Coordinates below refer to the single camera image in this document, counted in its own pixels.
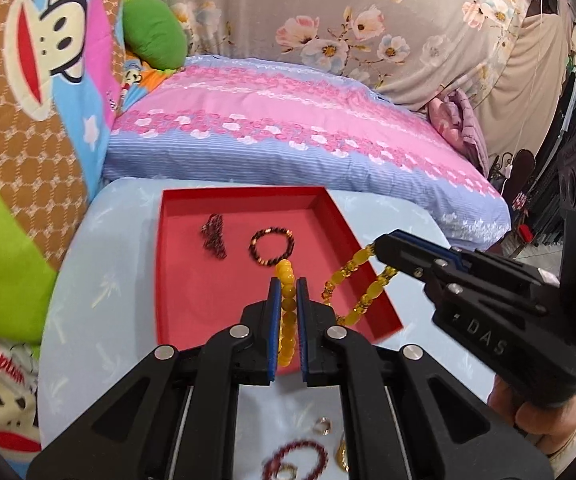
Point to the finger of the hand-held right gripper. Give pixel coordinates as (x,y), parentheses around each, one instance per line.
(507,267)
(402,255)

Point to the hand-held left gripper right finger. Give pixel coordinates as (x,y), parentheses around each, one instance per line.
(304,332)

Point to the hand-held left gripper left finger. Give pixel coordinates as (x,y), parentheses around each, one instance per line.
(274,332)

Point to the red cardboard box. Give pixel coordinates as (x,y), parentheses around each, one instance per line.
(193,290)

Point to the thin gold bangle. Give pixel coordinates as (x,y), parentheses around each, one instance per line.
(342,457)

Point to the person's right hand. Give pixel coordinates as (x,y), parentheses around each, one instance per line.
(542,425)

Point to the light blue palm print tablecloth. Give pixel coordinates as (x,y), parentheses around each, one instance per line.
(113,285)

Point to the pink and blue floral pillow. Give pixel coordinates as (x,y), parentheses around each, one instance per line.
(293,125)

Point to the beige cloth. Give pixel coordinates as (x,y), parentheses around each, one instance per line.
(532,85)

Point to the grey floral sheet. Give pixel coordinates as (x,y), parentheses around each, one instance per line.
(318,10)

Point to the cartoon monkey printed blanket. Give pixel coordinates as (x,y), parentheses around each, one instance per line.
(33,170)

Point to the green cushion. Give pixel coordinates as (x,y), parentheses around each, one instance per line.
(153,30)

